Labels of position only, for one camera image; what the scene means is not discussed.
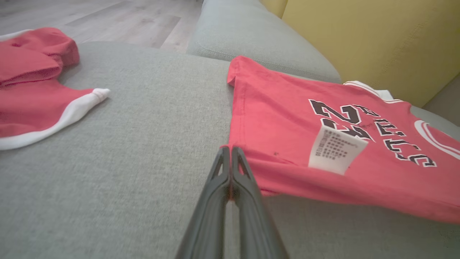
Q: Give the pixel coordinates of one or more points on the yellow sofa cushion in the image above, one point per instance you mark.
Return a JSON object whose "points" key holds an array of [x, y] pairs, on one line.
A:
{"points": [[377, 43]]}

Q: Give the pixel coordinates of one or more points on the grey sofa backrest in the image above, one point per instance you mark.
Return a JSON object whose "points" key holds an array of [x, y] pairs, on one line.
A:
{"points": [[445, 104]]}

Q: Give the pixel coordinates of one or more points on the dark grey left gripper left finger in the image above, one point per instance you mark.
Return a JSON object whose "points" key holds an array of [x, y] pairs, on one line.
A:
{"points": [[210, 216]]}

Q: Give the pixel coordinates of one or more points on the red jersey with black lettering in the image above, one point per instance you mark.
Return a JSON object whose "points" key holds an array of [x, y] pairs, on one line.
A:
{"points": [[287, 126]]}

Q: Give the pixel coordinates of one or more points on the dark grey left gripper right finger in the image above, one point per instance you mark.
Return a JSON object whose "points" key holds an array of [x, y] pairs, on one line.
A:
{"points": [[253, 223]]}

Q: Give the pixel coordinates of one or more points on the red shorts with white trim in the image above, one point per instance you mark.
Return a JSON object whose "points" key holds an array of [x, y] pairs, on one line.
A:
{"points": [[32, 100]]}

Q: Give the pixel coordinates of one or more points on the grey fabric sofa seat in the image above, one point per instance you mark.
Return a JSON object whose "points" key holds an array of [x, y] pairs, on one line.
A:
{"points": [[125, 162]]}

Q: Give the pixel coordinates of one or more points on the grey sofa cushion with seam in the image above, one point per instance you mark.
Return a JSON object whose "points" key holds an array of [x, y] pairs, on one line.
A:
{"points": [[251, 36]]}

